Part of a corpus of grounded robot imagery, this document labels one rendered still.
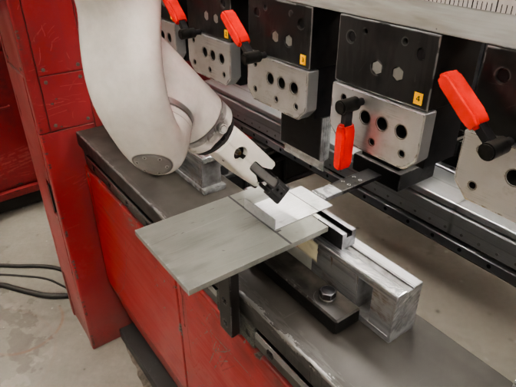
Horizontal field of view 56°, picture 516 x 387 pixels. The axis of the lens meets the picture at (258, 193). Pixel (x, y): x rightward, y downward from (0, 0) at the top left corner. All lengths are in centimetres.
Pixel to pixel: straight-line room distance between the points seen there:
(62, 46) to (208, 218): 81
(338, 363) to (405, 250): 177
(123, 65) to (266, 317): 48
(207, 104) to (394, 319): 41
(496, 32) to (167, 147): 35
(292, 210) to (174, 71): 36
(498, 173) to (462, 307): 174
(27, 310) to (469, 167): 199
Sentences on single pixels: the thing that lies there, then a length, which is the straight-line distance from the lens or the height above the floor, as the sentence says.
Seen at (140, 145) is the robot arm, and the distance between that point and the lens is 54.
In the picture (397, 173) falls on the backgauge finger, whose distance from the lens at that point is 95.
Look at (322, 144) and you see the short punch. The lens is 78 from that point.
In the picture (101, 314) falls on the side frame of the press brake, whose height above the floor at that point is 15.
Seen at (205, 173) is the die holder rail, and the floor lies 92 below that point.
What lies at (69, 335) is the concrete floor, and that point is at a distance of 212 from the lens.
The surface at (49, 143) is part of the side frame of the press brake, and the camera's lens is 155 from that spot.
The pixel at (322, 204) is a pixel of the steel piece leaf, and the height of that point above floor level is 100.
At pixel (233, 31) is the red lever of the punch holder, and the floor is 129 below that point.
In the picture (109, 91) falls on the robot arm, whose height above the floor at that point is 130.
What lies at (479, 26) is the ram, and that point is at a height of 135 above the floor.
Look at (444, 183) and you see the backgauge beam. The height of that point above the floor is 98.
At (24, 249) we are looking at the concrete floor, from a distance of 266.
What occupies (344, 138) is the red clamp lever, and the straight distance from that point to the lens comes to 63.
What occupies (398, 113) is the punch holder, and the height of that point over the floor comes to 124.
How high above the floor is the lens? 146
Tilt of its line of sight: 31 degrees down
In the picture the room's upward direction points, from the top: straight up
